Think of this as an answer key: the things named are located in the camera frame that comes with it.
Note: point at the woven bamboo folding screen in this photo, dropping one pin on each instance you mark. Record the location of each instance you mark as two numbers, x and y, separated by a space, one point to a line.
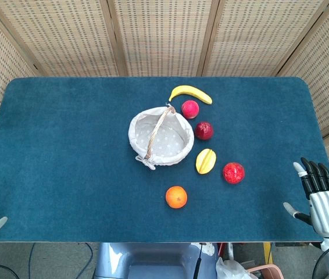
164 35

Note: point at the dark red pomegranate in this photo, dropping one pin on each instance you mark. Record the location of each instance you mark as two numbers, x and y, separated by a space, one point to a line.
204 130

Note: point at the yellow banana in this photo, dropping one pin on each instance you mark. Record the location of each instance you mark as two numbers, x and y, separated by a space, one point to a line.
190 93

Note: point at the yellow starfruit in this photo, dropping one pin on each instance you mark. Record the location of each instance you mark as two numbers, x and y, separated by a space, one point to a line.
205 161

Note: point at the orange fruit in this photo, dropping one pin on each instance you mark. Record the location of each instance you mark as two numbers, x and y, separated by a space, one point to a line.
176 197

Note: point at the blue felt table mat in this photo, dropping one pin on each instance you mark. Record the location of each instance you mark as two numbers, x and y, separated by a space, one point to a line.
94 174

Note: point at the bright red pomegranate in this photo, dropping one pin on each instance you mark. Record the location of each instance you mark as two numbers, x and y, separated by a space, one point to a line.
233 173

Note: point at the pink plastic bin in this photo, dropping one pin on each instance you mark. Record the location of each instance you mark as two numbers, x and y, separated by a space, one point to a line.
264 272

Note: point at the pink red apple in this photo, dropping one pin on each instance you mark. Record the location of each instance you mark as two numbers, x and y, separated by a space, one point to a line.
190 109

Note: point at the black antenna rod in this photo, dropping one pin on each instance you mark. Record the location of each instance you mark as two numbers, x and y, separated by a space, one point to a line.
198 260

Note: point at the white cloth-lined wicker basket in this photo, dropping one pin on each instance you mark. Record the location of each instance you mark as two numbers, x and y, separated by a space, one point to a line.
161 138

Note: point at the white plastic bag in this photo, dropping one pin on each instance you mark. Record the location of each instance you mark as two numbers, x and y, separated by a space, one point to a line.
230 268

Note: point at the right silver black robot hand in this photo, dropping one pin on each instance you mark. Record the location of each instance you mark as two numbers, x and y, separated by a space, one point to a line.
325 207

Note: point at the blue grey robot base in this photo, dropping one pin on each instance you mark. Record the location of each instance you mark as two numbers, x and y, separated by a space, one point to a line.
147 261

